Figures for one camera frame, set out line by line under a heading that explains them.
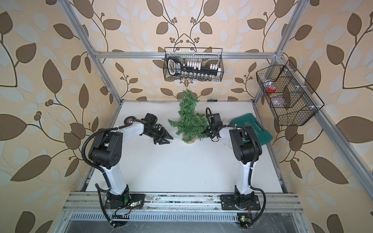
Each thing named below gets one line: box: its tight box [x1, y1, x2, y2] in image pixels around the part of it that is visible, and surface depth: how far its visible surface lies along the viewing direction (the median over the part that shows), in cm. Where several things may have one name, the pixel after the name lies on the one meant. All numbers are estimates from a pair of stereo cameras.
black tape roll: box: [123, 116, 136, 125], surface depth 110 cm
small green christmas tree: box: [167, 88, 208, 145], surface depth 79 cm
